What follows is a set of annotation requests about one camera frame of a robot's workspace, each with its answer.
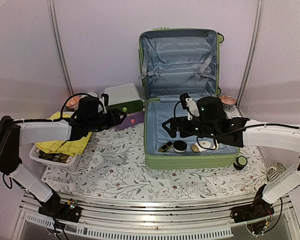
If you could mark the white perforated plastic basket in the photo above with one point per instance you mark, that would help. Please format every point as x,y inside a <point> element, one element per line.
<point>71,165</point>

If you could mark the white green drawer box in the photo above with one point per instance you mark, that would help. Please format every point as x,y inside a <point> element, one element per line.
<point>125,98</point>

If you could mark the floral white table mat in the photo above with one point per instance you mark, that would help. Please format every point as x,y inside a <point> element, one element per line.
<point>113,166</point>

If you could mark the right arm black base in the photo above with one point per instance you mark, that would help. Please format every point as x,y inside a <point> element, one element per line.
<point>259,208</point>

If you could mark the green hard-shell suitcase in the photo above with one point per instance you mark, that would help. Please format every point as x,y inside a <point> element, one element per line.
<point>174,62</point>

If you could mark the black lidded round jar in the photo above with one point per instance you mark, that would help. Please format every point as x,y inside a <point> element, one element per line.
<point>179,146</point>

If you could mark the yellow black plaid cloth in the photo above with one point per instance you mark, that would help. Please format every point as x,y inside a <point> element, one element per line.
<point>55,157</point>

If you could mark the yellow garment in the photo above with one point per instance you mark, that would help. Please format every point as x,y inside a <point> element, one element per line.
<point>70,148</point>

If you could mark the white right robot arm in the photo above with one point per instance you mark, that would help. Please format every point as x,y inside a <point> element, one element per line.
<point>207,119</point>

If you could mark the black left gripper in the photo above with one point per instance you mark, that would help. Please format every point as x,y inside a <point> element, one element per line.
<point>115,119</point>

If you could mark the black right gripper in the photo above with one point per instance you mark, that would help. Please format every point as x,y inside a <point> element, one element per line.
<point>175,121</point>

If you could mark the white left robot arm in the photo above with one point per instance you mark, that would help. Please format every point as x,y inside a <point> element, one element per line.
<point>15,133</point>

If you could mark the cream round bottle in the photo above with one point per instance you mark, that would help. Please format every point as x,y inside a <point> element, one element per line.
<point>202,146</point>

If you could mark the white ribbed round object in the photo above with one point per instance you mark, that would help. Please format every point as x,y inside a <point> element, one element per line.
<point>274,171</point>

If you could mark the small dark tube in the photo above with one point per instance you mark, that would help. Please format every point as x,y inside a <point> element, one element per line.
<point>165,147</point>

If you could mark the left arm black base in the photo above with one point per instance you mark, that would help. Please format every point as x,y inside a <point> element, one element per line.
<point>67,211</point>

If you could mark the purple drawer box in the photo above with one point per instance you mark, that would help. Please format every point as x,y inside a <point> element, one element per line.
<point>132,119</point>

